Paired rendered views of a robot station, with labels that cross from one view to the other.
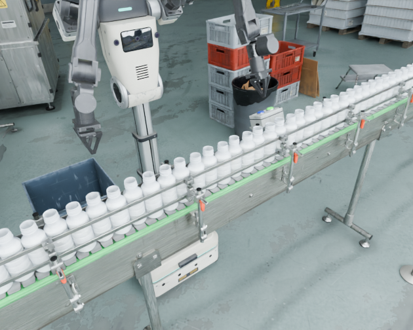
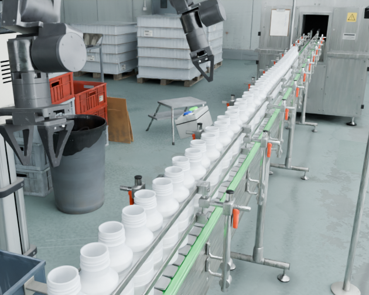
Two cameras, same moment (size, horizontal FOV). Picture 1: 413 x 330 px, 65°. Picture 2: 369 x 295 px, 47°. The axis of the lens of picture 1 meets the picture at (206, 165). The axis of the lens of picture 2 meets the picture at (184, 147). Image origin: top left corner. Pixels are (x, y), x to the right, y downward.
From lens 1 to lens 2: 0.67 m
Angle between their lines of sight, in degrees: 35
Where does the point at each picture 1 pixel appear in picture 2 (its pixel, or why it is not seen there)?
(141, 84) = (9, 91)
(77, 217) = (107, 271)
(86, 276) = not seen: outside the picture
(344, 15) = (115, 59)
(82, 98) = (69, 42)
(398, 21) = (173, 61)
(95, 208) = (121, 251)
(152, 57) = not seen: hidden behind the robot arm
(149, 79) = not seen: hidden behind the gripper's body
